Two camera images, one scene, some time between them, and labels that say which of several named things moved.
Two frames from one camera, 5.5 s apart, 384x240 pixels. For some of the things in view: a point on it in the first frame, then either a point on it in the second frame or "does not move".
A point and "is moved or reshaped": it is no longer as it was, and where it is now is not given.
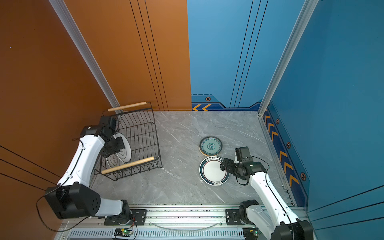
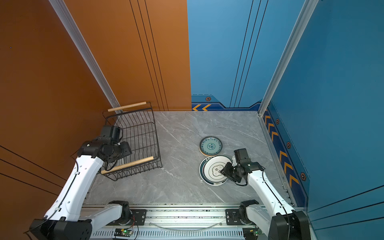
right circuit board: (251, 233) does not move
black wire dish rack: (136, 123) does not move
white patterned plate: (125, 154) is moved or reshaped
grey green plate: (210, 146) does not move
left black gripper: (107, 153) -> (127, 150)
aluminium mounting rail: (166, 223) does not move
